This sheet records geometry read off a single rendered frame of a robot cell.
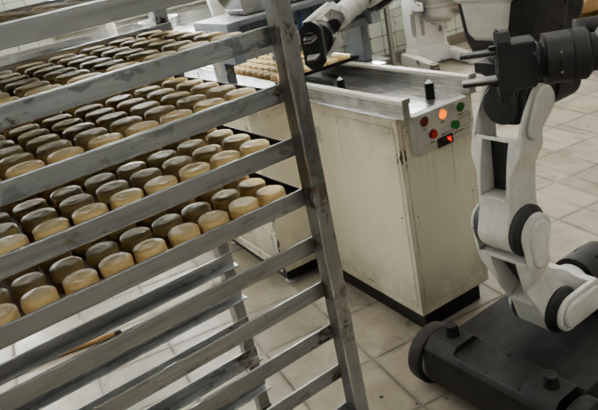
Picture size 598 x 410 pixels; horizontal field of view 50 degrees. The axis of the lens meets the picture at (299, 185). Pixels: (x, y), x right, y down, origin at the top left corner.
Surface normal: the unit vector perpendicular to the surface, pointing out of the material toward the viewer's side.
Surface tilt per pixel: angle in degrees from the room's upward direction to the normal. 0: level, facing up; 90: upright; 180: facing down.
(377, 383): 0
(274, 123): 90
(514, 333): 0
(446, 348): 45
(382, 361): 0
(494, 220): 75
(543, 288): 90
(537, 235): 90
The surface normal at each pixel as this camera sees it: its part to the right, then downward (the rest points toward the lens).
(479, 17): -0.80, 0.36
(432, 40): 0.29, 0.30
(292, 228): 0.52, 0.22
